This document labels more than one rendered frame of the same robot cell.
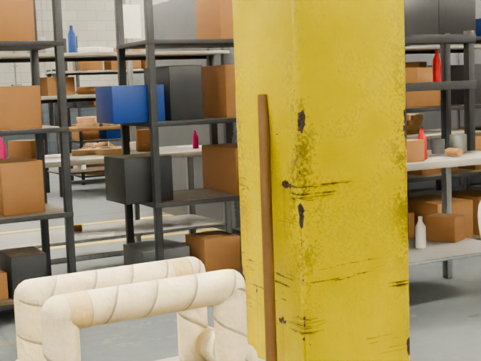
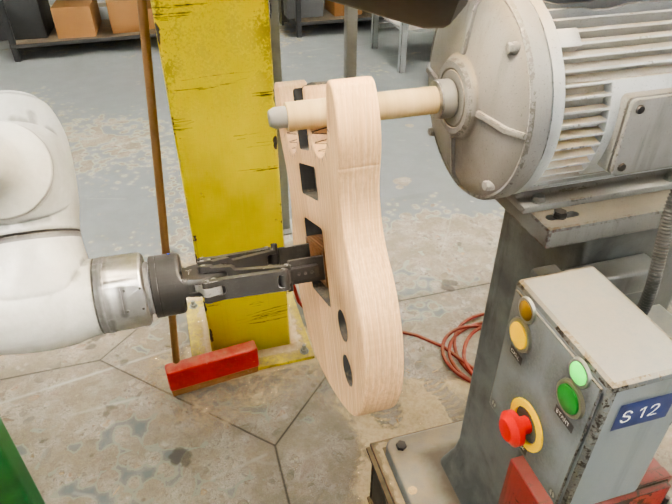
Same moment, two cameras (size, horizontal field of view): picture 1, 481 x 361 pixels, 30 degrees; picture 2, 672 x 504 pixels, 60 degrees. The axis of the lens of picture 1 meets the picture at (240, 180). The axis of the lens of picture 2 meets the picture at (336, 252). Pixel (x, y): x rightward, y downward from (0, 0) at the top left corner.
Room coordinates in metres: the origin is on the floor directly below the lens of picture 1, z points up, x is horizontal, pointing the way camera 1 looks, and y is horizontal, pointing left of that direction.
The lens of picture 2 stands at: (0.48, -0.80, 1.51)
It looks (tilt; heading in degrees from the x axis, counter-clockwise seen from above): 36 degrees down; 11
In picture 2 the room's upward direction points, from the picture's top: straight up
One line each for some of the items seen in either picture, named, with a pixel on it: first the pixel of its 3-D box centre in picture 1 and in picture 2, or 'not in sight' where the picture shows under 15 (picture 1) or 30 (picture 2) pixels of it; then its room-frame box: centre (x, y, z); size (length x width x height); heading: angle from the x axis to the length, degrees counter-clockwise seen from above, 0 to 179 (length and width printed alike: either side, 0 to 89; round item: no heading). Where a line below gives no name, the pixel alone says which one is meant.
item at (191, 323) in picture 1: (192, 316); not in sight; (0.91, 0.06, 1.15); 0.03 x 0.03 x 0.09
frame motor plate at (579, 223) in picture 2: not in sight; (610, 173); (1.29, -1.05, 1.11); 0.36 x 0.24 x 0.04; 117
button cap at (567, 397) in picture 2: not in sight; (572, 397); (0.89, -0.95, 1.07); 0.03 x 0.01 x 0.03; 27
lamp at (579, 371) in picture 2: not in sight; (577, 373); (0.88, -0.95, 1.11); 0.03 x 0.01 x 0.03; 27
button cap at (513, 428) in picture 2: not in sight; (520, 426); (0.92, -0.92, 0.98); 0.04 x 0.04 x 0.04; 27
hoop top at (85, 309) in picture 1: (148, 299); not in sight; (0.80, 0.09, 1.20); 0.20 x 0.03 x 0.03; 120
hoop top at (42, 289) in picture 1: (114, 283); not in sight; (0.87, 0.13, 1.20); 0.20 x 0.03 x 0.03; 120
